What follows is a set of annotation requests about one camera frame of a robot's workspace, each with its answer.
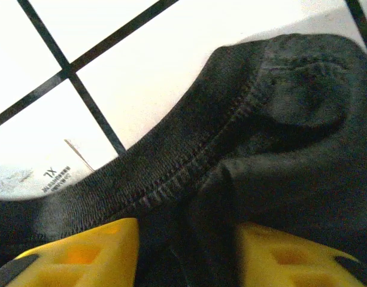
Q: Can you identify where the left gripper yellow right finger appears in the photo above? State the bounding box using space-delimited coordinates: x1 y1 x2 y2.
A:
236 222 366 287

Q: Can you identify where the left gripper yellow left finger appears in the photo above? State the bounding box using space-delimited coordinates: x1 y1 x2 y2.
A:
5 217 141 287

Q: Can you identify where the dark charcoal t-shirt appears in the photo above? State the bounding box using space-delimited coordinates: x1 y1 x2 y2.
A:
0 32 367 287

